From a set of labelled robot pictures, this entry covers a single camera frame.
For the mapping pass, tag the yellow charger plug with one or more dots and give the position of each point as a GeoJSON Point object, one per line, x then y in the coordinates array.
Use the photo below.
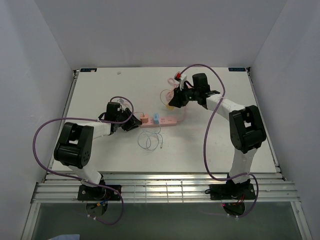
{"type": "Point", "coordinates": [170, 108]}

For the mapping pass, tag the blue cloth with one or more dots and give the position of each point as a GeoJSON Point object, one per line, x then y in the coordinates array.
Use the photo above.
{"type": "Point", "coordinates": [67, 237]}

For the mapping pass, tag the pink power strip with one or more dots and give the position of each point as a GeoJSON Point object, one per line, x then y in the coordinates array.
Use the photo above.
{"type": "Point", "coordinates": [167, 121]}

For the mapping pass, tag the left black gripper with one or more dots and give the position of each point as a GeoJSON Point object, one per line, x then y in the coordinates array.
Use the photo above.
{"type": "Point", "coordinates": [133, 122]}

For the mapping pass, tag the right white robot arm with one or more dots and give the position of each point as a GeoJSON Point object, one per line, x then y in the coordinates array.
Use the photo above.
{"type": "Point", "coordinates": [246, 128]}

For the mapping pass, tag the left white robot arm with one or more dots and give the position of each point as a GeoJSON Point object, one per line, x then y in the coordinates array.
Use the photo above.
{"type": "Point", "coordinates": [74, 145]}

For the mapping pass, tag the pink charger plug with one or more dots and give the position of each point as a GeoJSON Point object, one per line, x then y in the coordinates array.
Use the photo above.
{"type": "Point", "coordinates": [144, 118]}

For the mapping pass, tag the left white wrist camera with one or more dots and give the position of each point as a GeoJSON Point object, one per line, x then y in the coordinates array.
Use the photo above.
{"type": "Point", "coordinates": [122, 102]}

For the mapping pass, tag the blue corner label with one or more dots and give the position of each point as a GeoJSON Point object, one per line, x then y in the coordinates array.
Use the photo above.
{"type": "Point", "coordinates": [237, 69]}
{"type": "Point", "coordinates": [88, 70]}

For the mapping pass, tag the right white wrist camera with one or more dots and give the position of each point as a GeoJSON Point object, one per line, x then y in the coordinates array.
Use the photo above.
{"type": "Point", "coordinates": [181, 78]}

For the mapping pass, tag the left blue corner label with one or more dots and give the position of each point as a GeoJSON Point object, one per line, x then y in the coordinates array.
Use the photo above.
{"type": "Point", "coordinates": [88, 70]}

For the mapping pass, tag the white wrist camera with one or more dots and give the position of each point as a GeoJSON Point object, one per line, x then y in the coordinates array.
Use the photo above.
{"type": "Point", "coordinates": [181, 78]}
{"type": "Point", "coordinates": [122, 102]}

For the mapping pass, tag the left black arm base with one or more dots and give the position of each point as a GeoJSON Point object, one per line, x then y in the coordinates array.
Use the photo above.
{"type": "Point", "coordinates": [87, 192]}

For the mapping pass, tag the right blue corner label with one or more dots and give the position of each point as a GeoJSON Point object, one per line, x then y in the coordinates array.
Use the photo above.
{"type": "Point", "coordinates": [237, 69]}

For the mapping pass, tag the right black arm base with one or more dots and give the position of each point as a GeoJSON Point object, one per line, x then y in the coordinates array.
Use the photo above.
{"type": "Point", "coordinates": [231, 191]}

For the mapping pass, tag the blue charger plug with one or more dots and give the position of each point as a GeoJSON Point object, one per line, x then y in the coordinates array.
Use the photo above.
{"type": "Point", "coordinates": [156, 118]}

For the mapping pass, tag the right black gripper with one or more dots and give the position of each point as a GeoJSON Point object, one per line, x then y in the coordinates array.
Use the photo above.
{"type": "Point", "coordinates": [178, 101]}

